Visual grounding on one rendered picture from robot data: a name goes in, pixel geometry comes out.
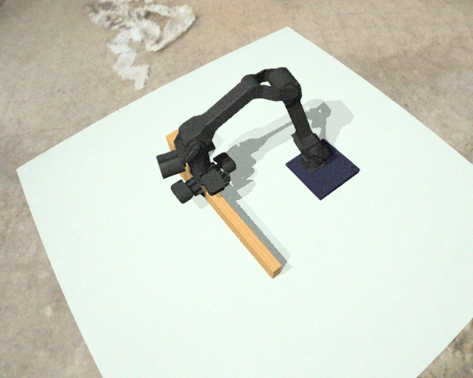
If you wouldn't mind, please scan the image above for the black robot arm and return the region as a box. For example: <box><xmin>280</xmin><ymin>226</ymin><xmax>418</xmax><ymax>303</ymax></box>
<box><xmin>156</xmin><ymin>67</ymin><xmax>330</xmax><ymax>196</ymax></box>

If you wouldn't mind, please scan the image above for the light brown wooden board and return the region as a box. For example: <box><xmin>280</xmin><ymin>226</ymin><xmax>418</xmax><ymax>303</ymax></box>
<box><xmin>200</xmin><ymin>185</ymin><xmax>281</xmax><ymax>279</ymax></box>

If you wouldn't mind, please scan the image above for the wooden slotted post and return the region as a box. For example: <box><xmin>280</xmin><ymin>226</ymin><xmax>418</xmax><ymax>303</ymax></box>
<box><xmin>165</xmin><ymin>129</ymin><xmax>188</xmax><ymax>182</ymax></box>

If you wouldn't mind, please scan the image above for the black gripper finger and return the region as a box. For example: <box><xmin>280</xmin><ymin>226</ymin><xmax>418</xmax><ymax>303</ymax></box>
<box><xmin>184</xmin><ymin>180</ymin><xmax>205</xmax><ymax>197</ymax></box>

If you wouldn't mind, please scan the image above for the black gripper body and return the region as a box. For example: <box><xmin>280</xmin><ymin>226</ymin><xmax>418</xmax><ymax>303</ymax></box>
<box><xmin>170</xmin><ymin>152</ymin><xmax>236</xmax><ymax>204</ymax></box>

